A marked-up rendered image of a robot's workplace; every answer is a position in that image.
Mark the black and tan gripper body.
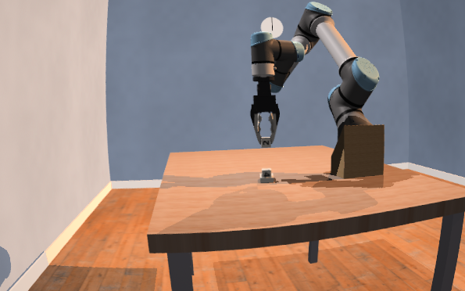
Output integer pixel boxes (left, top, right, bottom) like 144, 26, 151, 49
253, 77, 276, 113

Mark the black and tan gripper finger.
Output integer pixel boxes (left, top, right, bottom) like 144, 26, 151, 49
269, 104, 280, 144
250, 104, 262, 145

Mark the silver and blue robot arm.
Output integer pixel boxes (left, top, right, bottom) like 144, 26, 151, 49
250, 2, 379, 139

